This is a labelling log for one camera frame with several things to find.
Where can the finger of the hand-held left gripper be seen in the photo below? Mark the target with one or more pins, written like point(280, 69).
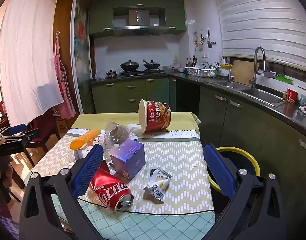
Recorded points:
point(31, 136)
point(16, 129)

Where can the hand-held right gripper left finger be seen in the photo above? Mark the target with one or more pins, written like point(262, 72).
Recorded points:
point(87, 170)

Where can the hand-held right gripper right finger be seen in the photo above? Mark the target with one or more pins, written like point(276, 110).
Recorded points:
point(220, 170)

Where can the yellow-rimmed trash bin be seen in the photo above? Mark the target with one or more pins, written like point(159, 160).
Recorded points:
point(243, 165)

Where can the red soda can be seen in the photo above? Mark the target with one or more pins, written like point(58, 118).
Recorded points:
point(107, 190)

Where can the orange honeycomb packing sleeve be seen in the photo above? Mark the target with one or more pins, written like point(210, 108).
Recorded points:
point(84, 140)

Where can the purple cardboard box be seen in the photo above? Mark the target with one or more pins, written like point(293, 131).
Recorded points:
point(127, 152)

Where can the clear plastic bottle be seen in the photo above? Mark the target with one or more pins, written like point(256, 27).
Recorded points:
point(116, 135)

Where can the white tissue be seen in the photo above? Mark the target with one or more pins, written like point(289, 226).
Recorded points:
point(134, 129)

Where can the white snack wrapper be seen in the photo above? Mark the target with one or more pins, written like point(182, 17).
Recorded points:
point(155, 190)

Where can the red instant noodle cup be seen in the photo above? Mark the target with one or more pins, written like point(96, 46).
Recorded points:
point(158, 116)

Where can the person's left hand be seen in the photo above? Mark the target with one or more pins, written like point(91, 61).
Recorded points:
point(9, 172)

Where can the dark red wooden chair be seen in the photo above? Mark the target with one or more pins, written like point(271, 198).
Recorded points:
point(42, 127)

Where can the pink checkered apron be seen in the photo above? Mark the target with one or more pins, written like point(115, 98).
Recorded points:
point(64, 97)

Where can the green base cabinets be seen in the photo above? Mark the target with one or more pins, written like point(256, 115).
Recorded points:
point(243, 120)

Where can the white curtain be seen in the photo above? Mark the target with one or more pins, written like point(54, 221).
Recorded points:
point(27, 55)

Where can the teal diamond-pattern table cover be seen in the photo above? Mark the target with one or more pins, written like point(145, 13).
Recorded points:
point(148, 225)

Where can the purple checkered clothing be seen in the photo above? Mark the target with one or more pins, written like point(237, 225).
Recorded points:
point(7, 228)

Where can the steel sink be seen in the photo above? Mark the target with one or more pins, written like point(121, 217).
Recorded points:
point(263, 96)

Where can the glass sliding door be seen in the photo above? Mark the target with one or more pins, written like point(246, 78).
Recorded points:
point(80, 55)

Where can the small steel pot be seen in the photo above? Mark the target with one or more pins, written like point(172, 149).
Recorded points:
point(111, 74)

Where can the wooden cutting board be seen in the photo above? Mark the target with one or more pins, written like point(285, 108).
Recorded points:
point(243, 72)

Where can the white dish rack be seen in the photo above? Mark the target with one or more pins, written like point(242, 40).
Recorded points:
point(198, 71)

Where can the red paper cup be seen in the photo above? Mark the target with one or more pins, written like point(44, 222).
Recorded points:
point(292, 96)

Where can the yellow soap rack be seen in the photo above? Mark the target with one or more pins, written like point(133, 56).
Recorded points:
point(226, 66)

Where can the purple plastic holder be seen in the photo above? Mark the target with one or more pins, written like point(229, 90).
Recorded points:
point(269, 74)

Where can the white mug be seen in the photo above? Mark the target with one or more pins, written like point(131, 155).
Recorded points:
point(181, 70)

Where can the steel kitchen faucet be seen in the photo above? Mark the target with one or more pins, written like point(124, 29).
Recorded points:
point(254, 67)

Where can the green tray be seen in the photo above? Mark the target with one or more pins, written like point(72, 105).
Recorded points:
point(284, 79)

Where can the gas stove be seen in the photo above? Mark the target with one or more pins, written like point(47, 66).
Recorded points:
point(143, 73)

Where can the dark sauce bottle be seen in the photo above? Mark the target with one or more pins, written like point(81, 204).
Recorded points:
point(194, 62)

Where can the black wok with lid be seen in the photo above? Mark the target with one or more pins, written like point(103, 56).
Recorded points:
point(129, 66)

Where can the plastic oil jug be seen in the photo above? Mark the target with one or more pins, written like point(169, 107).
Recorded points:
point(176, 62)

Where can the hanging black spatula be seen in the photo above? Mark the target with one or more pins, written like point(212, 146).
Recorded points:
point(209, 43)

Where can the green upper cabinets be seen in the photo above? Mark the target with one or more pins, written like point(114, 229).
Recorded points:
point(100, 17)

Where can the steel range hood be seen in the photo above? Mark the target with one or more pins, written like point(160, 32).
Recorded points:
point(140, 28)

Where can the white window blind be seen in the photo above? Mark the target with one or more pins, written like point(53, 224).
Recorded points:
point(263, 25)

